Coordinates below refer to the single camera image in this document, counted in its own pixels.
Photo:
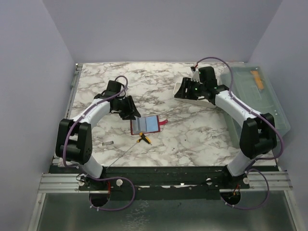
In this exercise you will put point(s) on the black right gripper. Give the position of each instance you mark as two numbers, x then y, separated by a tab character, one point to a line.
187	84

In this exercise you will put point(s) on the red card holder wallet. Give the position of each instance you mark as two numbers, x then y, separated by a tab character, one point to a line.
146	125

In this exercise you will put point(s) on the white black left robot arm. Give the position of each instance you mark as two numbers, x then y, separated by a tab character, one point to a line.
74	138

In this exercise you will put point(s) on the clear plastic storage box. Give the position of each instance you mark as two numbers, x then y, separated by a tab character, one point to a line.
245	88

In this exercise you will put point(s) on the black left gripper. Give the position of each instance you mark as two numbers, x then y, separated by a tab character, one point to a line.
131	110

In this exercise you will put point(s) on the black aluminium mounting rail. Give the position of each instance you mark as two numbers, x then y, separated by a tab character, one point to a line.
164	183

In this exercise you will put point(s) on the orange tool in box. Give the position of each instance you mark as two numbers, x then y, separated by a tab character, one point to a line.
257	79

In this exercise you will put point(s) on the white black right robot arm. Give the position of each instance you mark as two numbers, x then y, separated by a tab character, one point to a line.
258	134

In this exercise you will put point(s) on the white rectangular plastic tray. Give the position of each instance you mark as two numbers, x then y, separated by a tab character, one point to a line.
202	103

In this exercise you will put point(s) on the small metal bar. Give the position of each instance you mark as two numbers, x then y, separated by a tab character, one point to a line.
107	143

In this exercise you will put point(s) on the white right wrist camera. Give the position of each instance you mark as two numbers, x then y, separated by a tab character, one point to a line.
195	74

